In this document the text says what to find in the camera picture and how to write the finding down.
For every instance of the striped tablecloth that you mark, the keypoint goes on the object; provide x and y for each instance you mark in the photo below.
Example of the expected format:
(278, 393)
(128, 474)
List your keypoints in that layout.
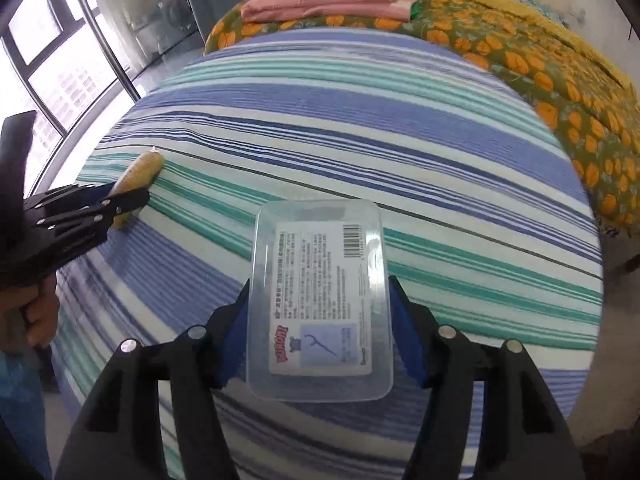
(400, 185)

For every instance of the grey-blue curtain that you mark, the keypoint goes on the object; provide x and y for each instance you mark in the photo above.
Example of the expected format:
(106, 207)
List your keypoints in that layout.
(220, 0)

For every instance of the person's left hand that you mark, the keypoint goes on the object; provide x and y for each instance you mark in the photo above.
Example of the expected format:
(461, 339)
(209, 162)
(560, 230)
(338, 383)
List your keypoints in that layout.
(42, 311)

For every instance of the orange floral quilt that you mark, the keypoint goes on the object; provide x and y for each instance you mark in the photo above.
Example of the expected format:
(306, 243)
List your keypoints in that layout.
(550, 85)

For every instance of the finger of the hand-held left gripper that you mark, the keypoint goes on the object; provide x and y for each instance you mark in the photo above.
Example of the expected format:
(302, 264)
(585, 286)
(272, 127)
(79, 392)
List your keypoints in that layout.
(100, 220)
(90, 193)

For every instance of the person's blue jeans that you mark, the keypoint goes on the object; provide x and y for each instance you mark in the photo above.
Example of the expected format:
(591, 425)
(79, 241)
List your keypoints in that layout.
(22, 410)

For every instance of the washing machine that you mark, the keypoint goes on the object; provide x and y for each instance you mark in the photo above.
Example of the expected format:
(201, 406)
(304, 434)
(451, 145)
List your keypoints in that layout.
(175, 16)

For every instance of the clear plastic box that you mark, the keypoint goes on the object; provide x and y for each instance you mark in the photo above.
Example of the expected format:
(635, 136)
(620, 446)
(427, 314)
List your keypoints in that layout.
(320, 285)

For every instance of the black-framed window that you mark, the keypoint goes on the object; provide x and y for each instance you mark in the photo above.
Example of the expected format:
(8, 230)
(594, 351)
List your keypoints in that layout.
(75, 70)

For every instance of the folded pink sheets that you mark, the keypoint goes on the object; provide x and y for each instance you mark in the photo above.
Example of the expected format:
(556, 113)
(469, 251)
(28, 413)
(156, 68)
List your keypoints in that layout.
(325, 5)

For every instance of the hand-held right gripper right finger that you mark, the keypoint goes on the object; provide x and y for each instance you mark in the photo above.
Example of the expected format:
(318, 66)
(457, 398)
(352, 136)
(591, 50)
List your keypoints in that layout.
(407, 341)

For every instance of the glass sliding door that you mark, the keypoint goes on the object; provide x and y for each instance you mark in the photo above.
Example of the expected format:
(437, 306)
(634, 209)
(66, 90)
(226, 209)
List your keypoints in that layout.
(145, 20)

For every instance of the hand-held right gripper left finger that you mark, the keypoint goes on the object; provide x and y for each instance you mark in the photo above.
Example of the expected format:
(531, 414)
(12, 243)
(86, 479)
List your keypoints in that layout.
(235, 341)

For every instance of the green cloth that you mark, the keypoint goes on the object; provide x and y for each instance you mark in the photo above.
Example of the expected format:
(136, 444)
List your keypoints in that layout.
(416, 10)

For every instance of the yellow speckled banana peel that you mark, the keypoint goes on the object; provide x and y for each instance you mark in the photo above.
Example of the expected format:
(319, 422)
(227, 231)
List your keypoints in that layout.
(141, 172)

